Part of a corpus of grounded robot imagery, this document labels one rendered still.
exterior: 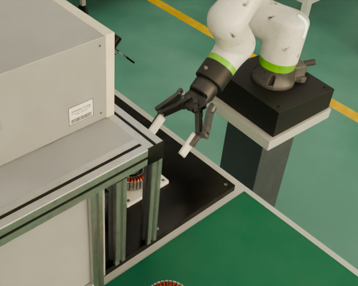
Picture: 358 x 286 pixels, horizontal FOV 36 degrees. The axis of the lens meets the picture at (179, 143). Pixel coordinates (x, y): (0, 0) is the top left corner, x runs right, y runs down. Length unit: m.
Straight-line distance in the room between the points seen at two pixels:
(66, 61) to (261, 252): 0.72
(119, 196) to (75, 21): 0.37
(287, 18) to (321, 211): 1.19
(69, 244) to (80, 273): 0.12
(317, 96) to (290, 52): 0.19
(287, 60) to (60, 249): 0.99
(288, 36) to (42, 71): 0.93
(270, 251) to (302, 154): 1.54
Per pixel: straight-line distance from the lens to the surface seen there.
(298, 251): 1.49
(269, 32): 1.80
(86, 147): 1.14
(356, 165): 3.01
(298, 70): 1.92
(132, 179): 1.50
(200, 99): 1.54
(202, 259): 1.42
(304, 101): 1.85
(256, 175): 2.03
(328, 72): 3.69
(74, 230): 1.16
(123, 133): 1.18
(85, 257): 1.25
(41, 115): 1.10
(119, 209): 1.22
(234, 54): 1.55
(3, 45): 1.09
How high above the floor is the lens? 1.87
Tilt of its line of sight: 40 degrees down
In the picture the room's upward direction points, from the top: 6 degrees clockwise
